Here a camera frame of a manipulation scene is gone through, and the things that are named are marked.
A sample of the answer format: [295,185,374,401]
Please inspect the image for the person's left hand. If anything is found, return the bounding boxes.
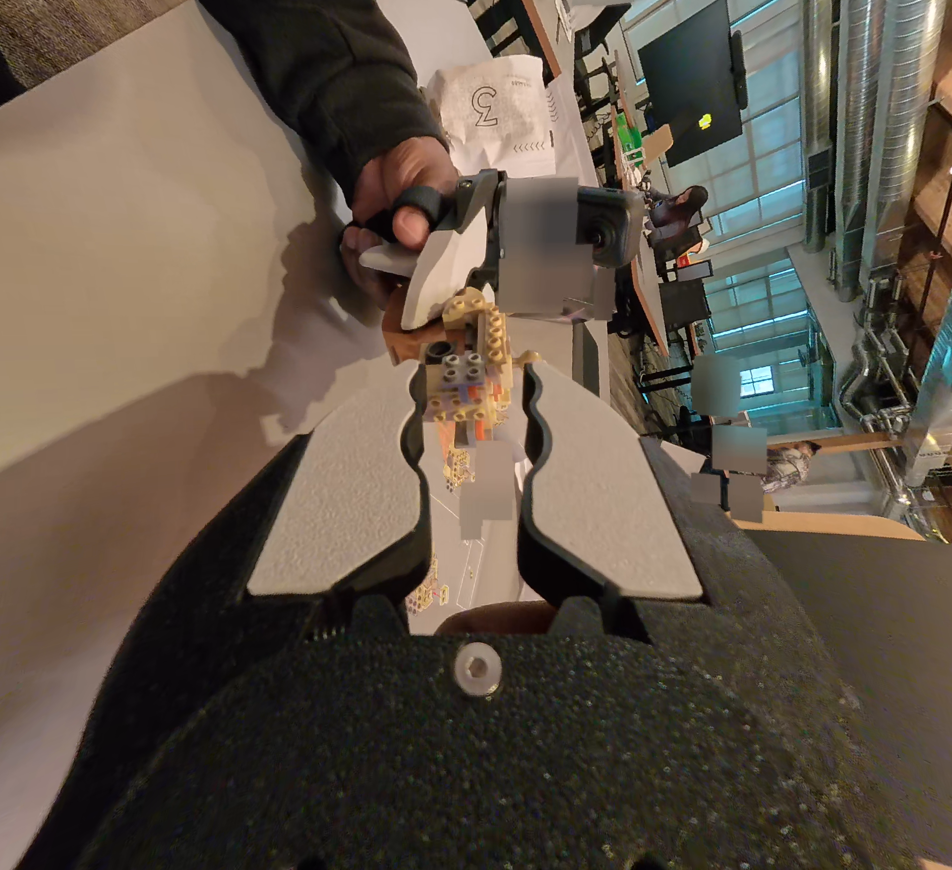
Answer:
[341,134,464,313]

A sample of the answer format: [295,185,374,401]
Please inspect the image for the tan brick-built model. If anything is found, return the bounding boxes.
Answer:
[383,290,538,451]

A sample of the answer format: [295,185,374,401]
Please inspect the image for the silver air ducts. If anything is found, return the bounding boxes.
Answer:
[799,0,938,298]

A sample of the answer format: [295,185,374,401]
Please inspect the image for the person's left forearm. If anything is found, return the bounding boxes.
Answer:
[134,0,451,209]

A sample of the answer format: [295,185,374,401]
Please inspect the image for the grey desk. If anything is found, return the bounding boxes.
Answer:
[0,0,618,864]

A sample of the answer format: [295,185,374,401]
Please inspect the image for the black wall screen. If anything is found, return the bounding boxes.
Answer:
[637,0,748,168]

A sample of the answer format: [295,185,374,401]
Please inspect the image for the white paper bag black print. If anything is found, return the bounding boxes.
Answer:
[427,56,596,179]

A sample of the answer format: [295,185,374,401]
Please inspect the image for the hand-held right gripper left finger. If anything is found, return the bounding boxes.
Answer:
[245,368,436,618]

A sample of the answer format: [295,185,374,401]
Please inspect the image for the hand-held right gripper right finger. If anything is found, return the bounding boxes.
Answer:
[517,363,705,622]

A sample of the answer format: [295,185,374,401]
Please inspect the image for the long wooden table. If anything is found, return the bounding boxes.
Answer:
[487,0,670,358]

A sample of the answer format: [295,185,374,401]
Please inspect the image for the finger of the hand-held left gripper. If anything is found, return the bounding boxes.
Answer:
[400,227,492,333]

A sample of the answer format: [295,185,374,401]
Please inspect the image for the grey instruction booklet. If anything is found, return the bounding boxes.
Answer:
[405,394,525,637]

